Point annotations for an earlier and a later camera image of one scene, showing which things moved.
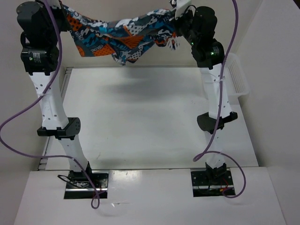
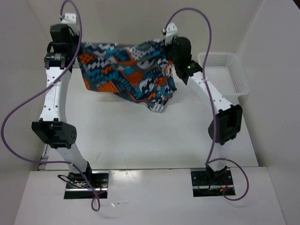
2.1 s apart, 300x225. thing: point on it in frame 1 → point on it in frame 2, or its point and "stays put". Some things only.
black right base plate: x=204 y=185 stays put
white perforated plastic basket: x=236 y=80 stays put
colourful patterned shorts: x=124 y=39 → x=139 y=71
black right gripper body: x=183 y=26 → x=169 y=53
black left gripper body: x=52 y=33 → x=74 y=38
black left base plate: x=79 y=186 stays put
